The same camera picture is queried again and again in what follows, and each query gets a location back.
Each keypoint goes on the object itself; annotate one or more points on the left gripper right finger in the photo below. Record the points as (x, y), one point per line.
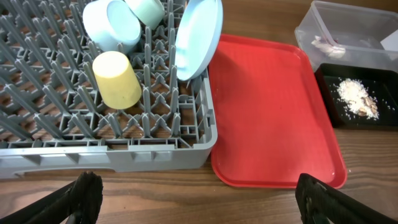
(320, 203)

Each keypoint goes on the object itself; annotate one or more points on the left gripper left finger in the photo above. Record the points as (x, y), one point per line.
(78, 202)

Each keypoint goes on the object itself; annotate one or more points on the rice food waste pile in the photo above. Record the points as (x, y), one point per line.
(358, 102)

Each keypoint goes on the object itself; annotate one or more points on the yellow plastic cup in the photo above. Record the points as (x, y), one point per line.
(116, 80)

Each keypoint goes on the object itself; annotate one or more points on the white napkin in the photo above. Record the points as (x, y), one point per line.
(328, 49)

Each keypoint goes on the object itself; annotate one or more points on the light blue bowl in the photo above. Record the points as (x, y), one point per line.
(111, 22)

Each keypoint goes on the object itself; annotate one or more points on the green bowl with rice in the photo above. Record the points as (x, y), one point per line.
(149, 12)

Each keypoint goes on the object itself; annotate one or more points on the light blue round plate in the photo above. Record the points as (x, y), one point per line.
(197, 37)

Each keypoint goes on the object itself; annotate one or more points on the grey dishwasher rack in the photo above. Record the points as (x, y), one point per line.
(53, 116)

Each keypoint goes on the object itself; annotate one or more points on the black waste bin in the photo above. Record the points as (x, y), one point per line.
(381, 85)

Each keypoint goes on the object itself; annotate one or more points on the clear plastic waste bin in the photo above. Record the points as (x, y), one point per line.
(368, 35)

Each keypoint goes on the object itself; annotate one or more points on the red serving tray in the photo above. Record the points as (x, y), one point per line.
(271, 120)

